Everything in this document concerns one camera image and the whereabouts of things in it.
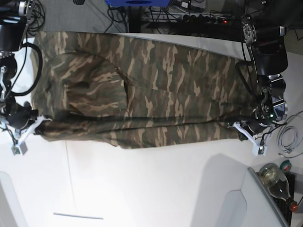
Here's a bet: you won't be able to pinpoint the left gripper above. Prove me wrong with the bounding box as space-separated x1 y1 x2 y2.
228 113 284 156

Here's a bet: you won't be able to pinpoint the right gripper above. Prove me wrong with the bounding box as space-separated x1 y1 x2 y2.
0 101 51 155

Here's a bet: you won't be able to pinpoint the camouflage t-shirt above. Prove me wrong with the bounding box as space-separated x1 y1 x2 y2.
32 31 257 148

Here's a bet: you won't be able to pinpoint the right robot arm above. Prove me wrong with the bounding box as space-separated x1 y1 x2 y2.
0 0 48 156

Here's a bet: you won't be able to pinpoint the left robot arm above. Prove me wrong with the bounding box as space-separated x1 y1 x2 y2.
230 14 288 156

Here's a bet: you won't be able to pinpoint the green tape roll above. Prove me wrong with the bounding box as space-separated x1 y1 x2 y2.
280 160 292 173

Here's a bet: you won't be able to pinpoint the clear plastic bottle red cap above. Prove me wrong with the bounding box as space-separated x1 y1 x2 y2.
258 163 299 212

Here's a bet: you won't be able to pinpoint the black power strip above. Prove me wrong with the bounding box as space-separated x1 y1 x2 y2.
181 13 236 25

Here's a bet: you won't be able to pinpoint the blue plastic bin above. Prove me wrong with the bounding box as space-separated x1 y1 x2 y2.
106 0 175 7

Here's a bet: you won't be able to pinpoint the white coiled cable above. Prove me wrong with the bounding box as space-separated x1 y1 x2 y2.
277 111 303 157

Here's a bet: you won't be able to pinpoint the black coiled floor cables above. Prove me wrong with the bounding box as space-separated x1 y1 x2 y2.
26 0 47 36

